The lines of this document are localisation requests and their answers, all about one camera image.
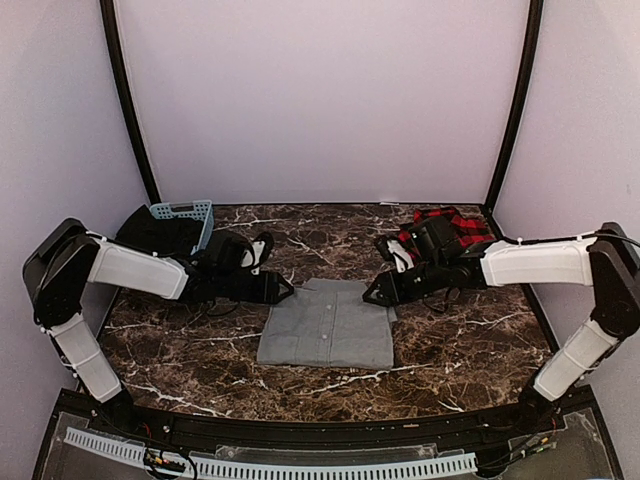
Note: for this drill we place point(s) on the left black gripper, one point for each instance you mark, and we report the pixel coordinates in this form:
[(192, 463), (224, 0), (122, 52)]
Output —
[(267, 293)]

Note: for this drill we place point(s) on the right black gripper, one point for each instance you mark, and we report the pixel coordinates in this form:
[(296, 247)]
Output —
[(392, 290)]

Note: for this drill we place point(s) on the red black plaid shirt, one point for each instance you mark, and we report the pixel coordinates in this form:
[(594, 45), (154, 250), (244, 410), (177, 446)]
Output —
[(470, 231)]

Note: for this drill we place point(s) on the light blue plastic basket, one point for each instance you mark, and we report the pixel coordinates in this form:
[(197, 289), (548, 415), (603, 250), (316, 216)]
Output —
[(194, 221)]

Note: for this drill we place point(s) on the grey long sleeve shirt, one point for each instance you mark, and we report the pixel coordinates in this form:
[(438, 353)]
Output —
[(326, 323)]

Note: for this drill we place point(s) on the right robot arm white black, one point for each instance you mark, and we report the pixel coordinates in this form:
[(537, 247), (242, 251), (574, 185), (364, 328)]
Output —
[(588, 285)]

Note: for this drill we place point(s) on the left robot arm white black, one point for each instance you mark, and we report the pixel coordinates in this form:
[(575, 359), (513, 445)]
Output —
[(74, 274)]

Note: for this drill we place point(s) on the black garment in basket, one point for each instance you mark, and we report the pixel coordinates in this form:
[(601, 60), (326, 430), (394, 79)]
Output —
[(143, 232)]

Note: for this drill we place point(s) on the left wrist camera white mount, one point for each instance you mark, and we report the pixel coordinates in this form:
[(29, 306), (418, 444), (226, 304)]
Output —
[(228, 252)]

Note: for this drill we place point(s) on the black curved front rail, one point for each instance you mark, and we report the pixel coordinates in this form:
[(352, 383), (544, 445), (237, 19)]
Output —
[(480, 428)]

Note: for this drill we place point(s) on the white slotted cable duct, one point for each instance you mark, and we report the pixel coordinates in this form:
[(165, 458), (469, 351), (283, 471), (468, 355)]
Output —
[(253, 463)]

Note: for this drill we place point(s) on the black right corner post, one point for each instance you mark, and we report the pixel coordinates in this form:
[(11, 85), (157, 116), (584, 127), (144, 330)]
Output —
[(521, 88)]

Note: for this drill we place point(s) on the black corner post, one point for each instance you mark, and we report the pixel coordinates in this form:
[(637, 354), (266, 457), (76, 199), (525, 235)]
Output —
[(521, 88), (125, 97)]

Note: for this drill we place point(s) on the black left corner post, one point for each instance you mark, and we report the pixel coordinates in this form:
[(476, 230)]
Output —
[(125, 97)]

